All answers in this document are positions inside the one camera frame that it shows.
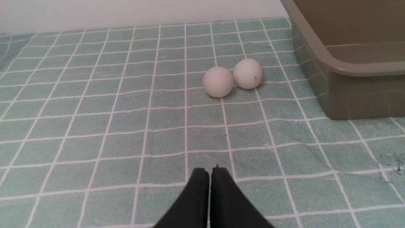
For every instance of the white ping-pong ball with marks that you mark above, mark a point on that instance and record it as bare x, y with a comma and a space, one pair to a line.
248, 73

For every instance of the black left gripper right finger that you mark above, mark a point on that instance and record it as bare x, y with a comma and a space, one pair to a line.
229, 207

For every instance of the tan plastic storage bin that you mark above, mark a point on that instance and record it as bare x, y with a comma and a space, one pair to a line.
352, 54

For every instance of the green checkered tablecloth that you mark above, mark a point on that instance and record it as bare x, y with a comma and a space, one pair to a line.
102, 128

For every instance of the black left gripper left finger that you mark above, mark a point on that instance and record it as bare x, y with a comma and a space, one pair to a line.
190, 210

